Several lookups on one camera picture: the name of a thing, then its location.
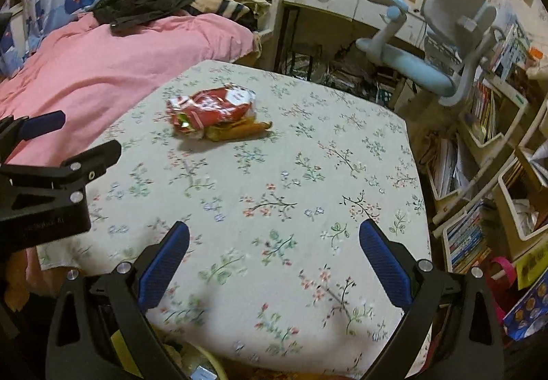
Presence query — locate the floral tablecloth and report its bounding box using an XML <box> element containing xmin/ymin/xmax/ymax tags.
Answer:
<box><xmin>36</xmin><ymin>60</ymin><xmax>433</xmax><ymax>380</ymax></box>

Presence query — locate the wire rack with papers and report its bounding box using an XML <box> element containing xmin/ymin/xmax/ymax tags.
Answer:
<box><xmin>280</xmin><ymin>44</ymin><xmax>409</xmax><ymax>107</ymax></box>

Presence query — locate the blue printed gift bag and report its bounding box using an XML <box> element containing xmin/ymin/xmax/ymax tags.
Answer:
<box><xmin>502</xmin><ymin>275</ymin><xmax>548</xmax><ymax>341</ymax></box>

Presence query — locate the pink bag strap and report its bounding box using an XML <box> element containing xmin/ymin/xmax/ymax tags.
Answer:
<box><xmin>487</xmin><ymin>256</ymin><xmax>521</xmax><ymax>323</ymax></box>

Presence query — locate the pink blanket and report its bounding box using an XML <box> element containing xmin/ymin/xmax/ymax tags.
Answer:
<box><xmin>0</xmin><ymin>13</ymin><xmax>260</xmax><ymax>175</ymax></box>

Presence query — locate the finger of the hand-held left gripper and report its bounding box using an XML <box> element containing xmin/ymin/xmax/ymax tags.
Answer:
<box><xmin>0</xmin><ymin>111</ymin><xmax>67</xmax><ymax>154</ymax></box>
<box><xmin>0</xmin><ymin>139</ymin><xmax>123</xmax><ymax>220</ymax></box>

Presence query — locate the red snack wrapper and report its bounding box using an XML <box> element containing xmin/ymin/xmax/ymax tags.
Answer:
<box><xmin>166</xmin><ymin>84</ymin><xmax>258</xmax><ymax>137</ymax></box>

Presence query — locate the striped beige cloth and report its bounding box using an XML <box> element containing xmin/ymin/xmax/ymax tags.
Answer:
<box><xmin>182</xmin><ymin>0</ymin><xmax>260</xmax><ymax>28</ymax></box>

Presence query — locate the white bookshelf with books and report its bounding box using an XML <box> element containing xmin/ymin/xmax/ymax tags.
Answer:
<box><xmin>426</xmin><ymin>14</ymin><xmax>548</xmax><ymax>278</ymax></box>

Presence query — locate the brown banana peel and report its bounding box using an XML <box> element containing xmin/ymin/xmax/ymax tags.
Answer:
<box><xmin>204</xmin><ymin>120</ymin><xmax>275</xmax><ymax>144</ymax></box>

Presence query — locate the light blue desk chair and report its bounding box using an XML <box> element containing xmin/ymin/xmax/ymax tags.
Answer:
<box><xmin>354</xmin><ymin>0</ymin><xmax>511</xmax><ymax>109</ymax></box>

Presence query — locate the black garment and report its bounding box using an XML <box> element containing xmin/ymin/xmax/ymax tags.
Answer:
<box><xmin>92</xmin><ymin>0</ymin><xmax>204</xmax><ymax>37</ymax></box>

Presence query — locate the white storage box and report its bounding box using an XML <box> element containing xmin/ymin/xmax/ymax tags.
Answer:
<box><xmin>492</xmin><ymin>146</ymin><xmax>548</xmax><ymax>243</ymax></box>

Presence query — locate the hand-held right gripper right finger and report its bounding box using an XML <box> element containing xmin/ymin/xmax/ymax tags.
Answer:
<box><xmin>359</xmin><ymin>219</ymin><xmax>503</xmax><ymax>380</ymax></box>

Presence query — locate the yellow waste bin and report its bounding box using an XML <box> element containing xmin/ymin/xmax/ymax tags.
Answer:
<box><xmin>109</xmin><ymin>326</ymin><xmax>229</xmax><ymax>380</ymax></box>

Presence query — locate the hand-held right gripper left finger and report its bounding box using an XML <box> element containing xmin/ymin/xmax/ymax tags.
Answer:
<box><xmin>45</xmin><ymin>221</ymin><xmax>191</xmax><ymax>380</ymax></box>

